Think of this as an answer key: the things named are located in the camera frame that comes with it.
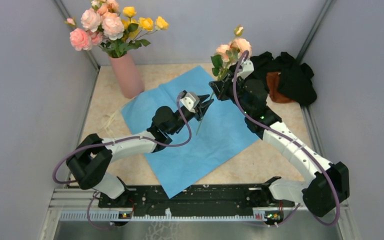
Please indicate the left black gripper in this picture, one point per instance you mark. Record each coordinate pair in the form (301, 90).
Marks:
(201, 107)

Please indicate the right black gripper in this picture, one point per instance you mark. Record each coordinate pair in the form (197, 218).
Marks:
(221, 88)

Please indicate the peach rose stem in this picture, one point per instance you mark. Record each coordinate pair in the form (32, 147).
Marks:
(227, 57)

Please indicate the blue wrapping paper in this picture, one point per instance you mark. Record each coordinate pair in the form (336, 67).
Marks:
(222, 135)

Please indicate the cream ribbon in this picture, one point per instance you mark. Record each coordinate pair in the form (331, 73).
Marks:
(108, 119)

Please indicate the yellow rose stem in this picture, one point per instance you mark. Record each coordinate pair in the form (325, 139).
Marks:
(136, 29)

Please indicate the pale pink rose stem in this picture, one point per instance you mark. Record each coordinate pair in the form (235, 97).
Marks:
(111, 24)

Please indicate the pink double rose stem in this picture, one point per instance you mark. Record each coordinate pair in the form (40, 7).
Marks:
(105, 6)

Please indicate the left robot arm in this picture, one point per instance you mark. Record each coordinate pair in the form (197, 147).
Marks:
(89, 162)

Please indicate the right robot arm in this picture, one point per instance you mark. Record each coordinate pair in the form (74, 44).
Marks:
(325, 184)

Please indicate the pink ceramic vase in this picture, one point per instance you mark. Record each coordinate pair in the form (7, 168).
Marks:
(128, 76)

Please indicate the pink rose in vase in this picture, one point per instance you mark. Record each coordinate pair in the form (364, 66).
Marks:
(83, 40)

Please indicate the brown cloth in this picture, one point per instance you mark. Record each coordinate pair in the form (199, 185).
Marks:
(273, 82)

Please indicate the black cloth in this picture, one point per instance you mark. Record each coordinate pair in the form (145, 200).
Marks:
(295, 78)

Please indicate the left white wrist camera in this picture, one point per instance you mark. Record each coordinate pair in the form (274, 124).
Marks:
(190, 101)

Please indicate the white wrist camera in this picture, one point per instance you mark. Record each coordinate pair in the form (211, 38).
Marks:
(245, 69)
(190, 101)

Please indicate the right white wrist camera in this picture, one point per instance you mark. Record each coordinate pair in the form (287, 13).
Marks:
(245, 69)

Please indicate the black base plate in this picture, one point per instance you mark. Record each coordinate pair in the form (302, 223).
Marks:
(214, 200)

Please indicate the aluminium frame rail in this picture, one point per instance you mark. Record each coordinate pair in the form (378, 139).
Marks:
(74, 214)

